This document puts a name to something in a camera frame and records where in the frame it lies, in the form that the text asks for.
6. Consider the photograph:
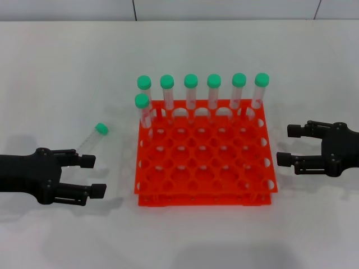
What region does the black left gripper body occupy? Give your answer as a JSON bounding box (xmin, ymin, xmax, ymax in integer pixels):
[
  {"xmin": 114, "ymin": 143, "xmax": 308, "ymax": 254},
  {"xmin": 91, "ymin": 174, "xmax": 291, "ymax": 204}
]
[{"xmin": 0, "ymin": 149, "xmax": 62, "ymax": 205}]

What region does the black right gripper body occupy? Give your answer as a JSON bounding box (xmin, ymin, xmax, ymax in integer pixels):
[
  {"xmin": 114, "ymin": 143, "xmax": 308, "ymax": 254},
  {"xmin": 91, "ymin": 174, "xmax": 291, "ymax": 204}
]
[{"xmin": 322, "ymin": 122, "xmax": 359, "ymax": 178}]

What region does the green capped clear test tube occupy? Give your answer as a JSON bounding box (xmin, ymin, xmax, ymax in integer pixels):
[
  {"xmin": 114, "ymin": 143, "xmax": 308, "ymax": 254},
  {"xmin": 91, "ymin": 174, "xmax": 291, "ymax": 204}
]
[
  {"xmin": 136, "ymin": 75, "xmax": 154, "ymax": 113},
  {"xmin": 183, "ymin": 73, "xmax": 199, "ymax": 110},
  {"xmin": 250, "ymin": 72, "xmax": 270, "ymax": 110},
  {"xmin": 79, "ymin": 122, "xmax": 109, "ymax": 157},
  {"xmin": 206, "ymin": 73, "xmax": 222, "ymax": 110},
  {"xmin": 160, "ymin": 74, "xmax": 175, "ymax": 112},
  {"xmin": 229, "ymin": 72, "xmax": 247, "ymax": 110},
  {"xmin": 134, "ymin": 94, "xmax": 153, "ymax": 129}
]

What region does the orange test tube rack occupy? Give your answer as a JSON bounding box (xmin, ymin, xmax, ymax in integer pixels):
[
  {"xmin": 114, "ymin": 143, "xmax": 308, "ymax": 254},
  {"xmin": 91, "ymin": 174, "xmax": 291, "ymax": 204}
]
[{"xmin": 134, "ymin": 99, "xmax": 279, "ymax": 207}]

